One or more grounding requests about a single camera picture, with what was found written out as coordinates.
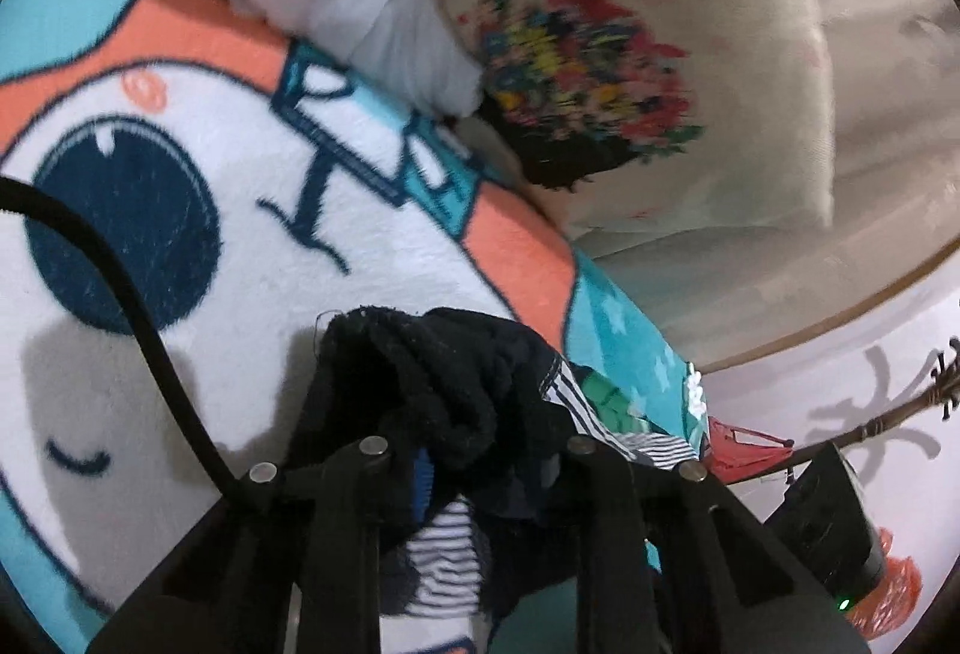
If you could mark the floral printed cream pillow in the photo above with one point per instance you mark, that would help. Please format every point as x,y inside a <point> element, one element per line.
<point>645,24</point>

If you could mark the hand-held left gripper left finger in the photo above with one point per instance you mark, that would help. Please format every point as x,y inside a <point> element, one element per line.
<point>424,483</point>

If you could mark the dark stick broom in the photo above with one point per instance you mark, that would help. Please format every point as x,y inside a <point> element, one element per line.
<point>892,418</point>

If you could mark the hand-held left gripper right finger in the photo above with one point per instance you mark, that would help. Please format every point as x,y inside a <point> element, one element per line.
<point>600,511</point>

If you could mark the red plastic dustpan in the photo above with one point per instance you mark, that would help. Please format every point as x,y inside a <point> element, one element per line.
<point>739,451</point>

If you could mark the orange plastic bag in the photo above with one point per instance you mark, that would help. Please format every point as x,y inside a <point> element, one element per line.
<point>892,586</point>

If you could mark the beige bed sheet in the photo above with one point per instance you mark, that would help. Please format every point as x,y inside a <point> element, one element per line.
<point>885,136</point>

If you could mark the black pants with striped lining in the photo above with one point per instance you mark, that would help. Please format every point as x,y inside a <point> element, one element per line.
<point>465,376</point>

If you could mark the cartoon printed blanket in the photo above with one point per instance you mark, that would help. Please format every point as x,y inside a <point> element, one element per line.
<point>225,234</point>

